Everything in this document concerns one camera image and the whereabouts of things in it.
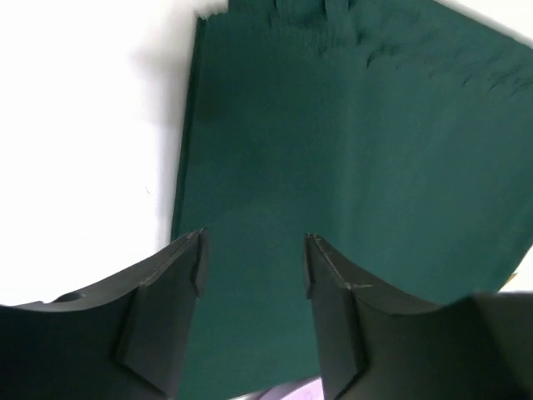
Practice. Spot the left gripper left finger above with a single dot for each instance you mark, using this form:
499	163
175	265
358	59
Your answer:
124	337

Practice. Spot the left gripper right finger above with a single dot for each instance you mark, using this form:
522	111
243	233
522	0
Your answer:
377	342

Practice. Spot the purple plate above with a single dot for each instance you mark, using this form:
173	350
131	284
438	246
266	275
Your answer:
306	389

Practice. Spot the dark green cloth napkin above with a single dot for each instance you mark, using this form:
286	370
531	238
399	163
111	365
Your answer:
400	131

